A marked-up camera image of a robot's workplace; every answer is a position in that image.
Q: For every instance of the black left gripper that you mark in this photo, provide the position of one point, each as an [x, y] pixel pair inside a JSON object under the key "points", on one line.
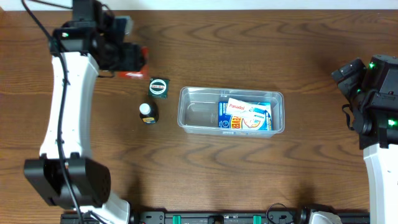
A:
{"points": [[134, 58]]}

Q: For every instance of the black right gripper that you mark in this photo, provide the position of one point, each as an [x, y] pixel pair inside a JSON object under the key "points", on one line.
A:
{"points": [[347, 78]]}

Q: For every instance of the red Panadol ActiFast box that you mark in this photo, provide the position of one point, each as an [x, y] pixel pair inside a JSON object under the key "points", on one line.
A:
{"points": [[135, 65]]}

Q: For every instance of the green Zam-Buk box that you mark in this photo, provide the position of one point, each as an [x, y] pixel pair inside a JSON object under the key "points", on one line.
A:
{"points": [[158, 88]]}

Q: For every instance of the blue Kool Fever box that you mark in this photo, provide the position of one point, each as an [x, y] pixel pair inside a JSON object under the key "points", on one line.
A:
{"points": [[236, 122]]}

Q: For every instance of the white Panadol box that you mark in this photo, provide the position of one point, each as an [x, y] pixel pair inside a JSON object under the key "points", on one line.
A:
{"points": [[247, 110]]}

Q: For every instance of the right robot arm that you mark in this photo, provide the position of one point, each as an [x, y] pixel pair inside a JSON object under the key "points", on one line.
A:
{"points": [[371, 92]]}

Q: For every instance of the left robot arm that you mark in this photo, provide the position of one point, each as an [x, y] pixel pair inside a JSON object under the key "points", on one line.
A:
{"points": [[89, 46]]}

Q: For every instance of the clear plastic container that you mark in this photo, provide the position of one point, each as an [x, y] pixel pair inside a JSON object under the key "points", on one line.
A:
{"points": [[198, 110]]}

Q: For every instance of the dark Woods syrup bottle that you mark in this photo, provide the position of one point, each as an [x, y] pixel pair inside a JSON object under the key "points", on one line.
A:
{"points": [[149, 113]]}

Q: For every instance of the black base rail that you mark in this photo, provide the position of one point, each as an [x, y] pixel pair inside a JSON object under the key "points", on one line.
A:
{"points": [[223, 218]]}

